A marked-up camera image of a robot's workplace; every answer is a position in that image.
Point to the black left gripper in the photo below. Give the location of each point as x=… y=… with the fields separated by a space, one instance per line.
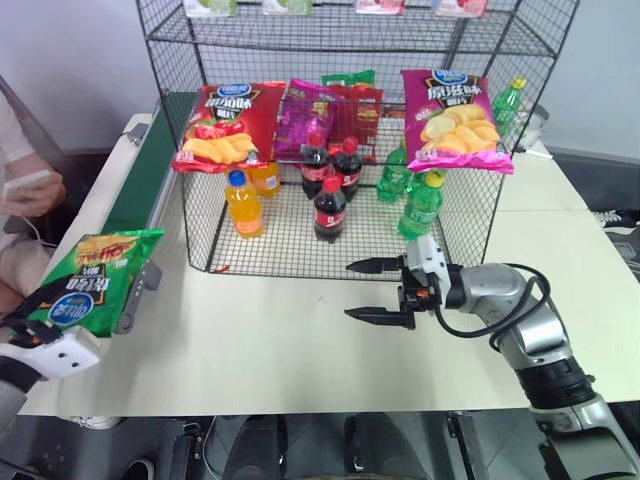
x=31 y=332

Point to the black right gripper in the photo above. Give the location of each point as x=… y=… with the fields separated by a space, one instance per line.
x=424 y=299

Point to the green potato chip bag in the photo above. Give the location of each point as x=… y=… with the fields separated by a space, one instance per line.
x=95 y=280

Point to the white smartphone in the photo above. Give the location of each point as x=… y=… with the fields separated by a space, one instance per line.
x=25 y=184

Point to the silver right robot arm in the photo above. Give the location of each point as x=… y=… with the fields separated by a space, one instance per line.
x=500 y=292

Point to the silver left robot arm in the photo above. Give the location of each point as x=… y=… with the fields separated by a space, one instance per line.
x=11 y=400

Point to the green conveyor belt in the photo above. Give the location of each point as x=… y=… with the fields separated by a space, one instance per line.
x=137 y=170

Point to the person's bare hand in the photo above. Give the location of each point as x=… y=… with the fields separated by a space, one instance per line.
x=47 y=197

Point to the cola bottle red cap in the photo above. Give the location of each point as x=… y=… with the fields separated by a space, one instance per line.
x=330 y=212
x=348 y=172
x=312 y=172

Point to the green soda bottle yellow cap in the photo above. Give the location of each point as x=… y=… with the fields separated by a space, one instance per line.
x=506 y=107
x=421 y=210

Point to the orange soda bottle blue cap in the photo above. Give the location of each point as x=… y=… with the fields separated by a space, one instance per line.
x=244 y=207

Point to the red snack bag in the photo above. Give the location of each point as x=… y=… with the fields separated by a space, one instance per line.
x=362 y=112

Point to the person in light clothing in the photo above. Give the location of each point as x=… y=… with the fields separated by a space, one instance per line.
x=10 y=130

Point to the shiny purple snack bag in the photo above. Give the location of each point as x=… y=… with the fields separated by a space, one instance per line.
x=300 y=120

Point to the magenta potato chip bag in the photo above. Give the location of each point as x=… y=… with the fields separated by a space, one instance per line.
x=450 y=115

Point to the small green snack bag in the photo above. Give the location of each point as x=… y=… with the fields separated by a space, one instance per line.
x=350 y=77

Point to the white grey box device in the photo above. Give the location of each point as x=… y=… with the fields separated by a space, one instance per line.
x=535 y=130

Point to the red potato chip bag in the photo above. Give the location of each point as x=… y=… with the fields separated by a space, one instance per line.
x=235 y=115

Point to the black shoe white laces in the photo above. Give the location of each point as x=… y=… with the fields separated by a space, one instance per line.
x=617 y=219

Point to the red white snack packet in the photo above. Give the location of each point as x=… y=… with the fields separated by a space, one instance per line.
x=461 y=7
x=380 y=6

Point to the green white snack packet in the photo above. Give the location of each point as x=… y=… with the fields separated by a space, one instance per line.
x=210 y=6
x=289 y=5

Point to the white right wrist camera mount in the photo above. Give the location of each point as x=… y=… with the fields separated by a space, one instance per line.
x=430 y=260

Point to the grey conveyor end bracket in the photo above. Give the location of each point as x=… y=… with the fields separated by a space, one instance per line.
x=142 y=290

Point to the grey conveyor side bracket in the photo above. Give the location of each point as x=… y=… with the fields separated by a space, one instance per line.
x=135 y=134

